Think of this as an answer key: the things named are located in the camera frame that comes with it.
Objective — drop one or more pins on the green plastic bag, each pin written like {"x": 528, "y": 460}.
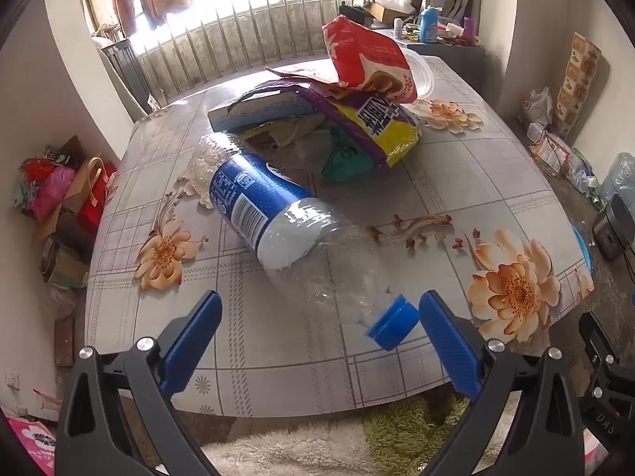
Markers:
{"x": 347, "y": 161}

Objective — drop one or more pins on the kraft paper bag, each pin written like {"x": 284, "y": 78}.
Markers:
{"x": 79, "y": 193}

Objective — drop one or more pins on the red gift bag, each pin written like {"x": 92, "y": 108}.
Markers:
{"x": 94, "y": 203}

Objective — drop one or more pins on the purple yellow packaging bag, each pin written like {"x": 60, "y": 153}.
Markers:
{"x": 382, "y": 124}

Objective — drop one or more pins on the grey cabinet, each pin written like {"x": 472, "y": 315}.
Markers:
{"x": 461, "y": 64}

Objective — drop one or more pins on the tape roll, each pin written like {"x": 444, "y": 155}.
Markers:
{"x": 49, "y": 260}

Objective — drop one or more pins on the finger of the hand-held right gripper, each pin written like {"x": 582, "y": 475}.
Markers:
{"x": 603, "y": 382}

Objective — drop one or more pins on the blue bottle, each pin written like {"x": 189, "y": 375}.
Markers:
{"x": 429, "y": 25}

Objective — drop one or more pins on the red white snack bag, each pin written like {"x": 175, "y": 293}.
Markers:
{"x": 367, "y": 59}

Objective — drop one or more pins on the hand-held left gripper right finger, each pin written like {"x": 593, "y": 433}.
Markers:
{"x": 451, "y": 352}

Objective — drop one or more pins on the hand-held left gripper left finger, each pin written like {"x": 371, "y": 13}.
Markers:
{"x": 191, "y": 347}

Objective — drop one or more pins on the floral grid tablecloth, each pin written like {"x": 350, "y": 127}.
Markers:
{"x": 297, "y": 372}

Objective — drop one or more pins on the brown brick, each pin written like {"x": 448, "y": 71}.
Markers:
{"x": 64, "y": 342}

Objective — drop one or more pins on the clear blue-label plastic bottle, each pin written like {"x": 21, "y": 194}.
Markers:
{"x": 248, "y": 198}

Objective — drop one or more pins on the clear plastic container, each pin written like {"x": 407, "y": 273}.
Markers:
{"x": 421, "y": 77}

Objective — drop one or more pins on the pink cloth bag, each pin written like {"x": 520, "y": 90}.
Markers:
{"x": 52, "y": 191}

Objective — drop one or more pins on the white fluffy blanket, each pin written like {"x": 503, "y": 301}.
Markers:
{"x": 297, "y": 451}

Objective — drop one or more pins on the purple cup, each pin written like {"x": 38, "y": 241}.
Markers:
{"x": 471, "y": 29}

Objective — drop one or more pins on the plastic-wrapped water jug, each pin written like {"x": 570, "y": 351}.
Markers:
{"x": 620, "y": 176}

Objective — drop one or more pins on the dark grey rice cooker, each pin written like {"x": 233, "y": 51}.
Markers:
{"x": 617, "y": 228}

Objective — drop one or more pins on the pink printed bag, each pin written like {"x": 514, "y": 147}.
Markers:
{"x": 34, "y": 439}

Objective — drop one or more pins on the open cardboard box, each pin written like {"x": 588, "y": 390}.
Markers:
{"x": 389, "y": 10}

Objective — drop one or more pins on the white wall socket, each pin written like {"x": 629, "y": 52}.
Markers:
{"x": 12, "y": 380}

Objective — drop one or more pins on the white red-print plastic bag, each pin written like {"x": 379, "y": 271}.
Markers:
{"x": 538, "y": 106}

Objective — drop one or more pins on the green shaggy rug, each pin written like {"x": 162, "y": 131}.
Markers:
{"x": 411, "y": 436}

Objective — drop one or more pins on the pile of clear plastic packaging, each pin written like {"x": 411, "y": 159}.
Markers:
{"x": 580, "y": 176}

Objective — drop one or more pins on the metal window railing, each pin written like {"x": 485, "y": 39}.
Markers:
{"x": 223, "y": 44}

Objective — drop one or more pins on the dark metal rack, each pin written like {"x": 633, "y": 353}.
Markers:
{"x": 124, "y": 74}

